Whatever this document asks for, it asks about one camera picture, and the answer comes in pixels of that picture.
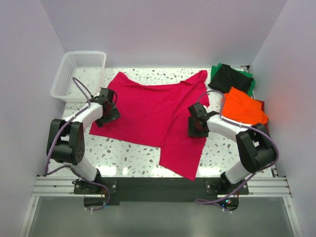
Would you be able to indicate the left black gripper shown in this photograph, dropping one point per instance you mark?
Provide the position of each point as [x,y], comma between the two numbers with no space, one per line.
[114,115]

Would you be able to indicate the white plastic basket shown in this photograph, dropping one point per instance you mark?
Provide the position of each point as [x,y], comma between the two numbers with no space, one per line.
[87,66]

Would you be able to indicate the aluminium frame rail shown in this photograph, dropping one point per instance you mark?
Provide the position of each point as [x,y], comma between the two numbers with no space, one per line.
[257,187]

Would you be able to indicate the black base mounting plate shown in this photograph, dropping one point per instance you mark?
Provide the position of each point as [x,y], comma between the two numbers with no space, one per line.
[114,191]

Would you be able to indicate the folded green t shirt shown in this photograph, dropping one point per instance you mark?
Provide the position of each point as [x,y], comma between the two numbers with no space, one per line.
[249,82]

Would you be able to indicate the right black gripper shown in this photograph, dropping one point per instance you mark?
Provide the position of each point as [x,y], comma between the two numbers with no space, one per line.
[191,132]

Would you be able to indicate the folded black t shirt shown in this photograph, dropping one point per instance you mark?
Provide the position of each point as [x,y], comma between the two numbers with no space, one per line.
[230,79]

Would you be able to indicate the folded orange t shirt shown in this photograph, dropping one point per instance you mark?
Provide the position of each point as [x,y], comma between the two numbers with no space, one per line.
[240,107]

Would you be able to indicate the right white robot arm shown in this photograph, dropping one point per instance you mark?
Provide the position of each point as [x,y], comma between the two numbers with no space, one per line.
[255,146]

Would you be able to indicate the crimson pink t shirt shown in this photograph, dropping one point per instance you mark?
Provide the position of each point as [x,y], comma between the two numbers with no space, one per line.
[157,116]

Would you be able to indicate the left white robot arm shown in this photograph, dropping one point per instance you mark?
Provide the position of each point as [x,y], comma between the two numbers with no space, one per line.
[66,143]

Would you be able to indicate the folded dark red t shirt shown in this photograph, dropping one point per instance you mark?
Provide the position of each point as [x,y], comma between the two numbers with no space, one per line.
[265,118]

